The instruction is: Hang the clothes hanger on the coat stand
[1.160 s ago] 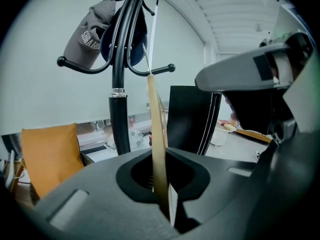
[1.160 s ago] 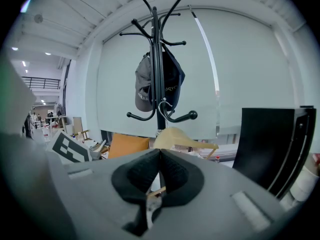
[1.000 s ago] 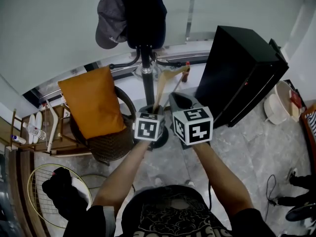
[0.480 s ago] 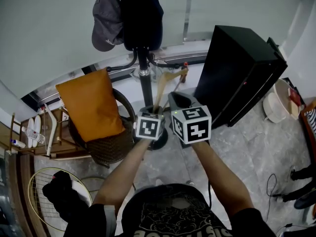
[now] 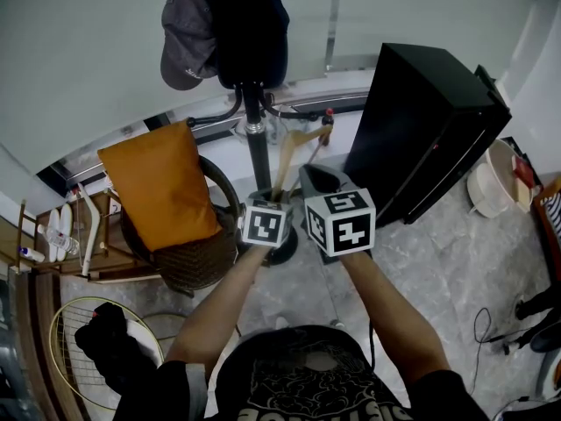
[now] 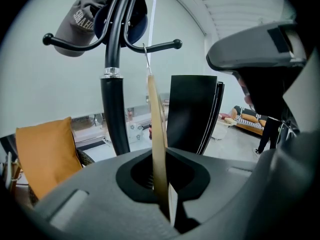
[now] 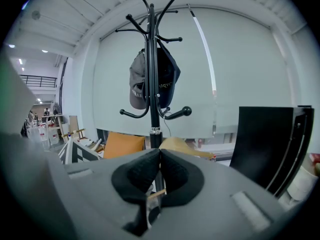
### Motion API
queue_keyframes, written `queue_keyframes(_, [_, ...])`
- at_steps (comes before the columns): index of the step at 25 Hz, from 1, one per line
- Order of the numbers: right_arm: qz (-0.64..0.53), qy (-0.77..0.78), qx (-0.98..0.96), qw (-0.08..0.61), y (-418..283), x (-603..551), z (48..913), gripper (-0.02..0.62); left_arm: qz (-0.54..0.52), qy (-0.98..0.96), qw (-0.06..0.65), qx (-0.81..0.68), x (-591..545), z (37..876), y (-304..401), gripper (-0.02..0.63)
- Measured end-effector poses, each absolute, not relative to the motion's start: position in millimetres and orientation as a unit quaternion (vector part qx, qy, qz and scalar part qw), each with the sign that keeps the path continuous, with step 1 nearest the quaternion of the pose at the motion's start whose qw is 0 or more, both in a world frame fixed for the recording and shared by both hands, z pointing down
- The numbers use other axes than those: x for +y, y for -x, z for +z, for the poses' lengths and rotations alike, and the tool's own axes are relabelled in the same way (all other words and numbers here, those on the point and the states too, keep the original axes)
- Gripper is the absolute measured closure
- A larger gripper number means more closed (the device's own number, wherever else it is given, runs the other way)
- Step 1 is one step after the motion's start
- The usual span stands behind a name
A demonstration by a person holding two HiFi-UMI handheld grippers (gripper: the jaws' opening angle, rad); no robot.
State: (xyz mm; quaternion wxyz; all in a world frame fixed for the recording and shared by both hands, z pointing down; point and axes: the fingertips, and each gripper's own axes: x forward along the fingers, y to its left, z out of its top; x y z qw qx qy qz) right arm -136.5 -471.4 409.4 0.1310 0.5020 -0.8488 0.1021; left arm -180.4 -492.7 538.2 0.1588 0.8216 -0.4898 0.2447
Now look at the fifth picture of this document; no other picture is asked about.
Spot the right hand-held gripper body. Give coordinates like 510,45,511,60
298,162,378,258

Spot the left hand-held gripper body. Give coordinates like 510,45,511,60
242,188,295,249

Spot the wooden clothes hanger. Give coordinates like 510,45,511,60
270,125,335,202

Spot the black coat stand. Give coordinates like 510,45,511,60
187,81,319,268

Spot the person's right forearm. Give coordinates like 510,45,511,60
341,249,453,386

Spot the person's left forearm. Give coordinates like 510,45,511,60
163,245,273,368

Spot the white bent tube hanger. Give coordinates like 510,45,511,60
76,182,103,279

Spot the dark wicker chair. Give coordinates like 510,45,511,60
119,154,245,298

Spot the orange cushion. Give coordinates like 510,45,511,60
96,120,224,253

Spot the dark soda bottle red cap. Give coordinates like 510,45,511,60
321,107,336,147

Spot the black cabinet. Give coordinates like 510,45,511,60
342,42,514,230

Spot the wooden shelf rack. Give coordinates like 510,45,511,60
8,185,160,282

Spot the white plastic basin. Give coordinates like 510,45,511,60
465,138,534,219

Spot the person's black printed t-shirt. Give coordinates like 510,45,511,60
112,324,493,421

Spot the red box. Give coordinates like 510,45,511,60
511,154,537,189

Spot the black cloth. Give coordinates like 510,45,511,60
74,301,160,397

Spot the brown wooden furniture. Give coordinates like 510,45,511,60
531,176,561,276

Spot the black hanging garment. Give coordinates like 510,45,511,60
210,0,291,91

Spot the clear plastic water bottle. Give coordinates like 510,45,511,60
36,224,82,256

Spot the pair of white slippers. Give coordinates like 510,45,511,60
46,203,74,263

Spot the grey baseball cap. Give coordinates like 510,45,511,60
160,0,219,92

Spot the striped cloth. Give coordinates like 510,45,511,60
544,189,561,241

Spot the small white bottle blue cap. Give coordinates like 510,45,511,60
18,246,46,264

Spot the black floor cable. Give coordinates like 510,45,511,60
470,306,528,390

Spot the gold wire basket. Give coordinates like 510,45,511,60
48,296,166,412

